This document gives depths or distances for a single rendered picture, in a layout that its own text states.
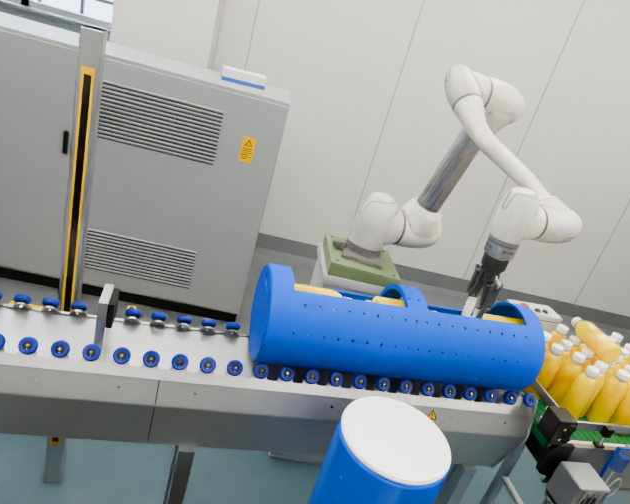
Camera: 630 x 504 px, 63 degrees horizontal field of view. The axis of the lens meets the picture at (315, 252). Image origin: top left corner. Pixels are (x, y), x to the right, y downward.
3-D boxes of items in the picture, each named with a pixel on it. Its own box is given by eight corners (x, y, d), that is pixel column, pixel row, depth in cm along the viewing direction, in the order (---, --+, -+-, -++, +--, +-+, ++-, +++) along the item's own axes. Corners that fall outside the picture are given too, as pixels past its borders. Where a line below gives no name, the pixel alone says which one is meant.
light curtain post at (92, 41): (47, 469, 208) (84, 24, 141) (63, 470, 210) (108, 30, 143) (43, 482, 203) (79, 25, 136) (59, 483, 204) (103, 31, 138)
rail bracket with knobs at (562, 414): (530, 425, 168) (544, 401, 164) (549, 427, 170) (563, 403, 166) (547, 449, 159) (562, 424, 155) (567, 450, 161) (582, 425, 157)
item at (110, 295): (99, 329, 149) (105, 283, 143) (114, 331, 150) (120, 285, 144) (92, 350, 140) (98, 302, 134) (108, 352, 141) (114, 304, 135)
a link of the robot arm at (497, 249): (498, 242, 147) (490, 260, 149) (526, 247, 149) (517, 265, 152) (484, 229, 155) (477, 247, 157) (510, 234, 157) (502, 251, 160)
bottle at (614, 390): (605, 430, 176) (632, 387, 169) (584, 418, 179) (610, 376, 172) (607, 420, 182) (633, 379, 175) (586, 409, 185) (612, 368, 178)
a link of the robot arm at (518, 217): (501, 244, 146) (537, 248, 150) (524, 192, 140) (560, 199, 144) (480, 228, 155) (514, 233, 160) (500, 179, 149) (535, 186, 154)
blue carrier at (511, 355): (246, 322, 167) (266, 245, 156) (480, 353, 190) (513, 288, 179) (250, 383, 143) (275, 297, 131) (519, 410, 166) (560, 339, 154)
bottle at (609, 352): (598, 354, 174) (566, 323, 190) (606, 366, 177) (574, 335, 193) (617, 342, 173) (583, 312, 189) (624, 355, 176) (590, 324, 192)
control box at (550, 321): (496, 319, 210) (507, 298, 206) (538, 325, 215) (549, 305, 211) (509, 333, 201) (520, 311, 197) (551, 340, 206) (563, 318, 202)
